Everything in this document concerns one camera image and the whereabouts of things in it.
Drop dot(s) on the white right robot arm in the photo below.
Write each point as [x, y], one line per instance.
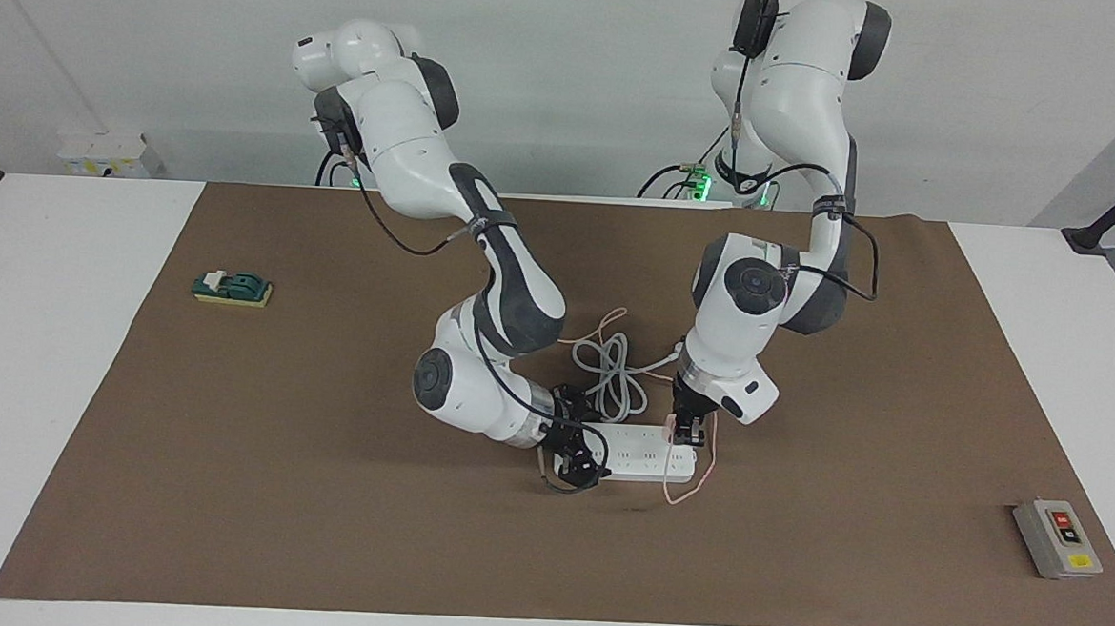
[404, 143]

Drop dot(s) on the white box yellow labels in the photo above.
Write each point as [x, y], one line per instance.
[108, 154]

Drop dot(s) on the green knife switch yellow base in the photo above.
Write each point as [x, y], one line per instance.
[239, 287]

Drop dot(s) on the grey on-off switch box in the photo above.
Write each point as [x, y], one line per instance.
[1056, 539]

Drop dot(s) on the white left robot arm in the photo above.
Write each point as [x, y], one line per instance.
[758, 314]

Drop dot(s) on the white power strip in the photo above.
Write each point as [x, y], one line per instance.
[641, 456]

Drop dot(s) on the brown table mat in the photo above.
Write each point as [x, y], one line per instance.
[319, 491]

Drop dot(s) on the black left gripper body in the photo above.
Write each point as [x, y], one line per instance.
[696, 401]

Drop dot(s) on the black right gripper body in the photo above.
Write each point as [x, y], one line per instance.
[559, 429]

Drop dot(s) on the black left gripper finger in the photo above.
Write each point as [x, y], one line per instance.
[699, 433]
[678, 429]

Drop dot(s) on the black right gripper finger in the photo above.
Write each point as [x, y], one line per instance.
[579, 403]
[580, 466]

